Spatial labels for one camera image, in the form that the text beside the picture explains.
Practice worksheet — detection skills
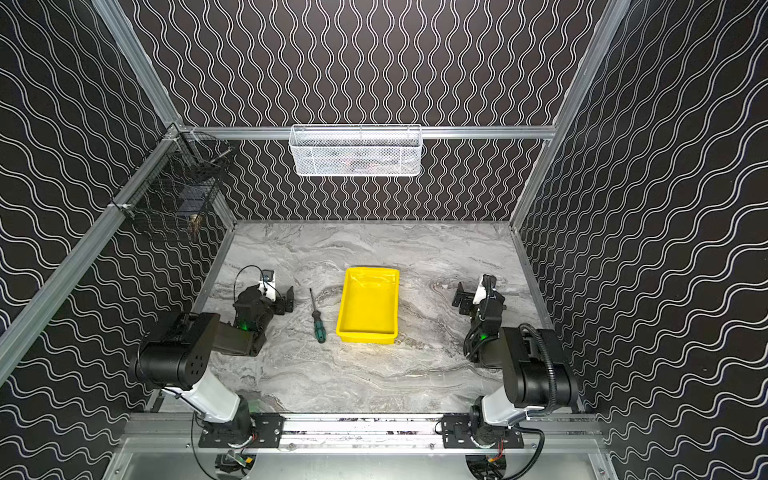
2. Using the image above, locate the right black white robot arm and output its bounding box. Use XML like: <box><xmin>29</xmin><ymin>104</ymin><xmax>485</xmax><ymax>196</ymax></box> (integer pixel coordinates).
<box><xmin>452</xmin><ymin>275</ymin><xmax>579</xmax><ymax>436</ymax></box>

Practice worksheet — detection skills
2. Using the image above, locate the clear wall-mounted mesh basket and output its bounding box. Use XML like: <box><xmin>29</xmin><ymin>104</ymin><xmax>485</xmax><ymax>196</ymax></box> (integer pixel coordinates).
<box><xmin>288</xmin><ymin>124</ymin><xmax>424</xmax><ymax>177</ymax></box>

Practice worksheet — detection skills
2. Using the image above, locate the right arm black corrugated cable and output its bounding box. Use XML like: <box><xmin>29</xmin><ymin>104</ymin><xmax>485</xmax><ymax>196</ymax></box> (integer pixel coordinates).
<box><xmin>519</xmin><ymin>323</ymin><xmax>557</xmax><ymax>418</ymax></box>

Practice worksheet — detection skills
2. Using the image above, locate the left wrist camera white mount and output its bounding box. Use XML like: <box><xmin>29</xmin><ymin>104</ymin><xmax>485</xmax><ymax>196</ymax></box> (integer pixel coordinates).
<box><xmin>259</xmin><ymin>269</ymin><xmax>280</xmax><ymax>301</ymax></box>

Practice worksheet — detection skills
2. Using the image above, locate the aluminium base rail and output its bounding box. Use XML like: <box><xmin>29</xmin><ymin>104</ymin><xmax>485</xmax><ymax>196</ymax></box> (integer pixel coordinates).
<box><xmin>119</xmin><ymin>411</ymin><xmax>607</xmax><ymax>455</ymax></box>

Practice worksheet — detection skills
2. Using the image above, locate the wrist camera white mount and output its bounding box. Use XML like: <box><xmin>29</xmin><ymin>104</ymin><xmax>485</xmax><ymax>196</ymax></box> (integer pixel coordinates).
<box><xmin>259</xmin><ymin>269</ymin><xmax>280</xmax><ymax>301</ymax></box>
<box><xmin>472</xmin><ymin>274</ymin><xmax>498</xmax><ymax>305</ymax></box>

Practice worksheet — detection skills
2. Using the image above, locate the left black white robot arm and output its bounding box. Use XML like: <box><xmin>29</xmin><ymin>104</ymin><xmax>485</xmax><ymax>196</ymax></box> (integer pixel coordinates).
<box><xmin>132</xmin><ymin>284</ymin><xmax>295</xmax><ymax>445</ymax></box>

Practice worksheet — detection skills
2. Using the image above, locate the green black handled screwdriver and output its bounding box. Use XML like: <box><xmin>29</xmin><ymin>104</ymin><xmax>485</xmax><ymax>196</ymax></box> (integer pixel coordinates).
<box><xmin>309</xmin><ymin>289</ymin><xmax>327</xmax><ymax>344</ymax></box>

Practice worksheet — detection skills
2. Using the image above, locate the yellow plastic bin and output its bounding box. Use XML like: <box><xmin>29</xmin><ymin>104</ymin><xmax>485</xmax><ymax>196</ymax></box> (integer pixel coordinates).
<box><xmin>336</xmin><ymin>267</ymin><xmax>400</xmax><ymax>345</ymax></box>

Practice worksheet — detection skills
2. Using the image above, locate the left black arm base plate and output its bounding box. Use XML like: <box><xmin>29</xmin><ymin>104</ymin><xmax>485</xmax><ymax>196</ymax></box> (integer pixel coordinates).
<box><xmin>197</xmin><ymin>413</ymin><xmax>285</xmax><ymax>449</ymax></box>

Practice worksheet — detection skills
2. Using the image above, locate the brass object in wire basket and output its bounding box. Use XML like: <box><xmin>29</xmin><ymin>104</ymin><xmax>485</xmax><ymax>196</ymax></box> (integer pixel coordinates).
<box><xmin>188</xmin><ymin>214</ymin><xmax>203</xmax><ymax>235</ymax></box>

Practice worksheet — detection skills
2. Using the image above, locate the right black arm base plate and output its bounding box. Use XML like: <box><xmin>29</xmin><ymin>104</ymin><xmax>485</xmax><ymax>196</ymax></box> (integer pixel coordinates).
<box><xmin>436</xmin><ymin>414</ymin><xmax>524</xmax><ymax>449</ymax></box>

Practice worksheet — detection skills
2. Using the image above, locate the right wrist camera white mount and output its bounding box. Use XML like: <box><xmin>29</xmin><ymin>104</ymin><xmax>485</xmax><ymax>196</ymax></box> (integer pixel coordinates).
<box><xmin>472</xmin><ymin>274</ymin><xmax>498</xmax><ymax>305</ymax></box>

